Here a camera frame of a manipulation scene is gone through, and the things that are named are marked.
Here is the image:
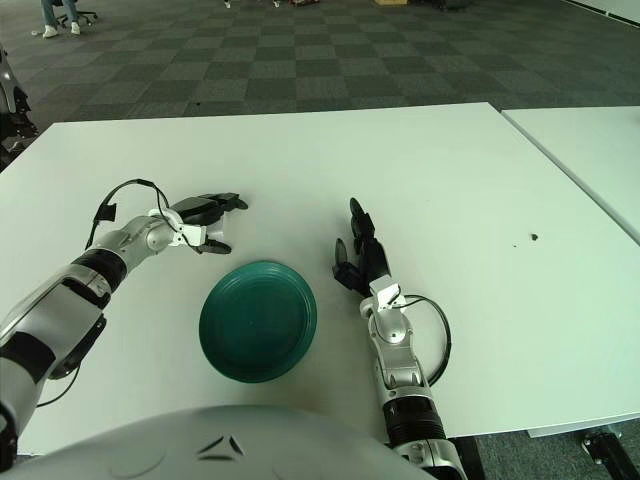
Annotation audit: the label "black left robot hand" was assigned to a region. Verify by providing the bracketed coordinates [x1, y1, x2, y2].
[167, 191, 250, 255]

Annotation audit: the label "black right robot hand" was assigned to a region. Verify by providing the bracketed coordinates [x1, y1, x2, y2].
[330, 197, 391, 297]

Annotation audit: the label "green plate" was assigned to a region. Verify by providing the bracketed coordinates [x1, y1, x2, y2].
[198, 259, 318, 385]

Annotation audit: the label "black swivel chair base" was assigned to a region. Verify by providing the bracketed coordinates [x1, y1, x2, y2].
[57, 0, 100, 26]

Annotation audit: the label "person legs white shoes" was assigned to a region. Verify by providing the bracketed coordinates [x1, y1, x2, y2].
[40, 0, 82, 39]

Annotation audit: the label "grey robot torso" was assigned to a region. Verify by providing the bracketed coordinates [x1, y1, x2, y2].
[0, 405, 431, 480]

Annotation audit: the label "white table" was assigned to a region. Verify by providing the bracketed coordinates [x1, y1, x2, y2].
[501, 105, 640, 236]

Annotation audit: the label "black table foot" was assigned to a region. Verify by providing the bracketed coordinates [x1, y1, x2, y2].
[582, 428, 624, 466]

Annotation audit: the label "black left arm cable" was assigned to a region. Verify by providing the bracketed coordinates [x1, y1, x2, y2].
[84, 178, 174, 249]

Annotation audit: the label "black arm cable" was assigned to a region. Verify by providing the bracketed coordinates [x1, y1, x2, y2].
[84, 178, 174, 249]
[399, 294, 451, 386]

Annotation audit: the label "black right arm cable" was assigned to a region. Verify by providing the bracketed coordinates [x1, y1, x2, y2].
[399, 294, 451, 386]

